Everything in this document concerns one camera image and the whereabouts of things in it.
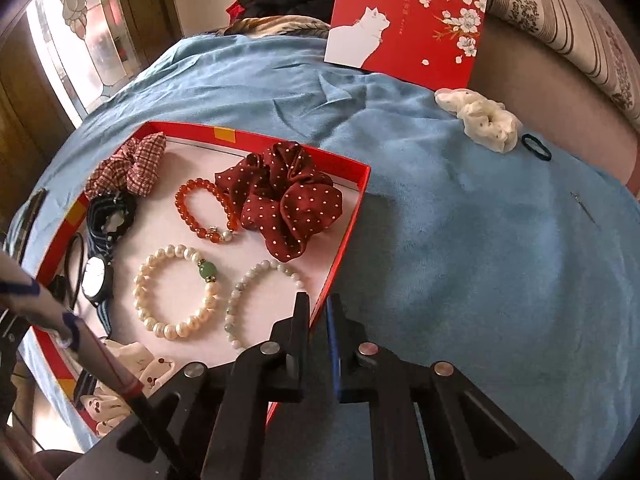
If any striped floral pillow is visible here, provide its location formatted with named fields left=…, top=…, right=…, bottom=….
left=472, top=0, right=640, bottom=133

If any small dark blue hair tie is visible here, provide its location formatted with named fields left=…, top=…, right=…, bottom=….
left=521, top=133, right=552, bottom=162

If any wristwatch with striped band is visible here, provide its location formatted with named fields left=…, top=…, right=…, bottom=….
left=86, top=192, right=138, bottom=336

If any pearl bracelet with green bead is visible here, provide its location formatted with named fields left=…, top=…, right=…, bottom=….
left=132, top=244, right=223, bottom=343

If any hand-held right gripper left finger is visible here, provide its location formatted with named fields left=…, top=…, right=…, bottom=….
left=55, top=291, right=312, bottom=480

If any black hair tie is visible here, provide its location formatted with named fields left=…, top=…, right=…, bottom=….
left=62, top=232, right=88, bottom=311

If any red garment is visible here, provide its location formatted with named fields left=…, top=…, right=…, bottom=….
left=225, top=0, right=271, bottom=21

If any white cherry print scrunchie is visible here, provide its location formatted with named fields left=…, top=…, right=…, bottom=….
left=80, top=337, right=176, bottom=436

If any grey white bead bracelet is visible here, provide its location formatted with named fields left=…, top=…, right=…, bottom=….
left=224, top=259, right=307, bottom=353

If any stained glass window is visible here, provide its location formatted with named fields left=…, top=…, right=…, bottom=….
left=25, top=0, right=131, bottom=128

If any dark red polka dot scrunchie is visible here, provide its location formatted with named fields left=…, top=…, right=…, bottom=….
left=215, top=141, right=345, bottom=262

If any thin metal pin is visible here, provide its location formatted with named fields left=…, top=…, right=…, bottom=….
left=571, top=192, right=598, bottom=226

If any red box tray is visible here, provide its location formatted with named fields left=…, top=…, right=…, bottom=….
left=22, top=121, right=372, bottom=441

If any white speckled scrunchie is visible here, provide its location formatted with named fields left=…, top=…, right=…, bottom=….
left=434, top=87, right=522, bottom=153

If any orange bead bracelet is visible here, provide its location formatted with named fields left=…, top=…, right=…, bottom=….
left=174, top=176, right=242, bottom=243

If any taupe mattress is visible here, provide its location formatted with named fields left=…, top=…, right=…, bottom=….
left=470, top=12, right=640, bottom=186

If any tan patterned cloth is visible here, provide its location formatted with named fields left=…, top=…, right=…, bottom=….
left=222, top=15, right=331, bottom=38

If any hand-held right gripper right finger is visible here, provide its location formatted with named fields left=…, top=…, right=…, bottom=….
left=325, top=292, right=576, bottom=480

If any black smartphone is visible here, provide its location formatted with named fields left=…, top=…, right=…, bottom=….
left=15, top=187, right=48, bottom=256

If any blue blanket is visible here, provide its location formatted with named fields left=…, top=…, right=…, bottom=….
left=10, top=35, right=640, bottom=480

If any red box lid with cat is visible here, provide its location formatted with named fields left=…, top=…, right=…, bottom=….
left=324, top=0, right=490, bottom=88

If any wooden door frame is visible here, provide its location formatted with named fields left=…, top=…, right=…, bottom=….
left=0, top=25, right=76, bottom=211

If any red plaid scrunchie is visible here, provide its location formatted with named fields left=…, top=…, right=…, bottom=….
left=84, top=131, right=167, bottom=201

